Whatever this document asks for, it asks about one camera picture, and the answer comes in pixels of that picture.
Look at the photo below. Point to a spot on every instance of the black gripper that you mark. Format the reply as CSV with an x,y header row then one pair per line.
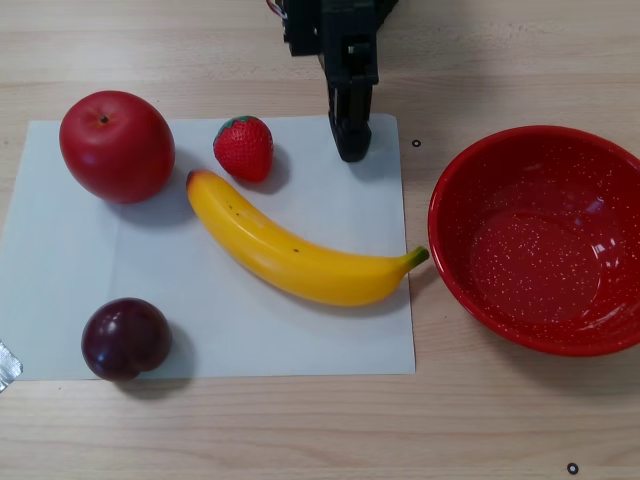
x,y
350,102

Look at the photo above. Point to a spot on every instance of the yellow toy banana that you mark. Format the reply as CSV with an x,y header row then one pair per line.
x,y
300,260

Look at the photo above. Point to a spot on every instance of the red speckled bowl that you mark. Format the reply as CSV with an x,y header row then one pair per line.
x,y
535,250

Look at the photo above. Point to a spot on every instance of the red toy strawberry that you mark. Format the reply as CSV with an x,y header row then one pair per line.
x,y
245,150

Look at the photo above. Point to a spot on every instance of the red toy apple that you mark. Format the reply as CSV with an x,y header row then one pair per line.
x,y
117,147

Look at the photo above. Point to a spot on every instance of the white paper sheet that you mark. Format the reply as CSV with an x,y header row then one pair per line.
x,y
225,330

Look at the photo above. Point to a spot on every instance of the dark purple toy plum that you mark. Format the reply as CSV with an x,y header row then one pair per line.
x,y
126,340

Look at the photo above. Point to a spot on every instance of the grey tape piece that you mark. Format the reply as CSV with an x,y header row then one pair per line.
x,y
7,367

